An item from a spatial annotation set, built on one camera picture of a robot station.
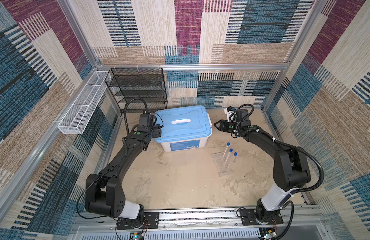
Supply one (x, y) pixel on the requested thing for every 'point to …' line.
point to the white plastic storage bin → (190, 145)
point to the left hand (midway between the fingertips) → (152, 126)
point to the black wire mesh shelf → (137, 90)
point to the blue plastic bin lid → (182, 122)
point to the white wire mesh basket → (72, 122)
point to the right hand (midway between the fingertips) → (217, 126)
